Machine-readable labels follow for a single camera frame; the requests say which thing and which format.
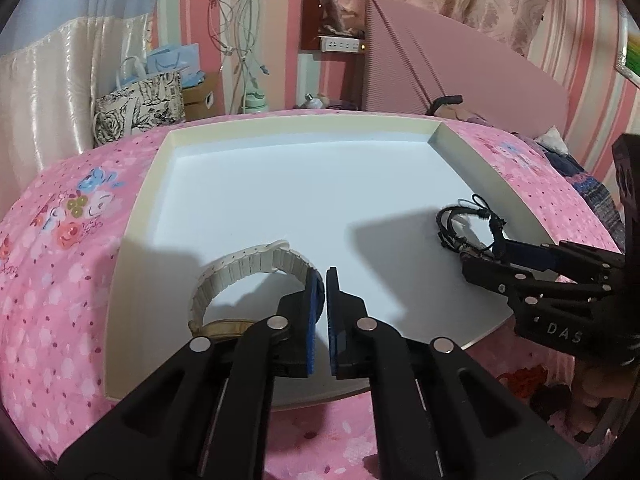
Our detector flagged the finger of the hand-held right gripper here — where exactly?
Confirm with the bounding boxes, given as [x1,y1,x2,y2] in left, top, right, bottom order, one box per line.
[492,239,626,276]
[461,254,623,307]

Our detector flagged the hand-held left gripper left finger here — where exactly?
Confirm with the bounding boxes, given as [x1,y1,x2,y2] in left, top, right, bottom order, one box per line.
[57,267,326,480]

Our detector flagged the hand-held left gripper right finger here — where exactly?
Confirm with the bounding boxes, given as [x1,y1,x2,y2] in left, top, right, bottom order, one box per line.
[325,266,586,480]

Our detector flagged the black braided leather bracelet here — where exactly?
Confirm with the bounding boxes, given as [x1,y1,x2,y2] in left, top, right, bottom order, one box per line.
[436,195,508,261]

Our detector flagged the white band wrist watch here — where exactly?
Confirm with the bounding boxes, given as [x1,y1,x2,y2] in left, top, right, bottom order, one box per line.
[187,239,321,343]

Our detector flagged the white cardboard tray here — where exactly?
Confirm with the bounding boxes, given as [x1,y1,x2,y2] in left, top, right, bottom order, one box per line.
[104,112,553,408]

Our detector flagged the person's right hand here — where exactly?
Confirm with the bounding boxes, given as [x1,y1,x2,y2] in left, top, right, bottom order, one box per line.
[570,355,628,443]

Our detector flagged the dark patterned cloth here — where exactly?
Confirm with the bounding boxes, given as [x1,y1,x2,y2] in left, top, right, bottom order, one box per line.
[545,150,626,251]

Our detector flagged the pink padded headboard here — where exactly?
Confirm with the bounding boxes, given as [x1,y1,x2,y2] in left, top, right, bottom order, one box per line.
[364,0,571,136]

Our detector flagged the framed picture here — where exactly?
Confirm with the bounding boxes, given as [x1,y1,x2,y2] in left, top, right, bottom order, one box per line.
[617,5,640,81]

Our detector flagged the brown cardboard box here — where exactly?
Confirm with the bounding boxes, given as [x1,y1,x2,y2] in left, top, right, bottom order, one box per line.
[181,72,223,122]

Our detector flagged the pink floral bedsheet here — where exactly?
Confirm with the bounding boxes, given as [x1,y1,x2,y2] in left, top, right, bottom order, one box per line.
[0,110,631,480]

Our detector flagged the white power strip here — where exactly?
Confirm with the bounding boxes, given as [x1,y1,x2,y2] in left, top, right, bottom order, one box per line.
[318,35,366,54]

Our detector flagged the floral print paper bag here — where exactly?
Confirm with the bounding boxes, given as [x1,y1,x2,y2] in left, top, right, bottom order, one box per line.
[91,57,185,147]

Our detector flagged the light blue gift bag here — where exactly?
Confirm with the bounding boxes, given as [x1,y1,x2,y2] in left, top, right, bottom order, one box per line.
[145,44,206,88]

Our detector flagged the cream satin padded cloth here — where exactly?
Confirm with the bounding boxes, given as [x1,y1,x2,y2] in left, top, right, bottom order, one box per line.
[0,14,153,211]

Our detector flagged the black curved handle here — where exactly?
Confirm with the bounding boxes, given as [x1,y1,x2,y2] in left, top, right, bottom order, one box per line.
[425,95,463,115]

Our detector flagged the hanging white charger cables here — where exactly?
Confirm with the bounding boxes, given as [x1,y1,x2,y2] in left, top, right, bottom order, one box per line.
[207,0,271,111]

